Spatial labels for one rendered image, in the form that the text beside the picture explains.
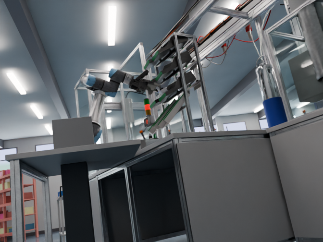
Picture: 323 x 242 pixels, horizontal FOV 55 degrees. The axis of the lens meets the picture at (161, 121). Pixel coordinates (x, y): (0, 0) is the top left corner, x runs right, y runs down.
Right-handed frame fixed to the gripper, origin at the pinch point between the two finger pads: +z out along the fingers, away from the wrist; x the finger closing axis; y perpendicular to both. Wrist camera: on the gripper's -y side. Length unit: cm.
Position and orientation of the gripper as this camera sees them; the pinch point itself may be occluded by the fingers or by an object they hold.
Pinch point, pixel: (158, 88)
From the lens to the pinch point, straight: 218.0
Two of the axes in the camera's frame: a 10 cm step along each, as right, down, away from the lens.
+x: 2.4, -2.5, -9.4
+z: 9.3, 3.4, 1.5
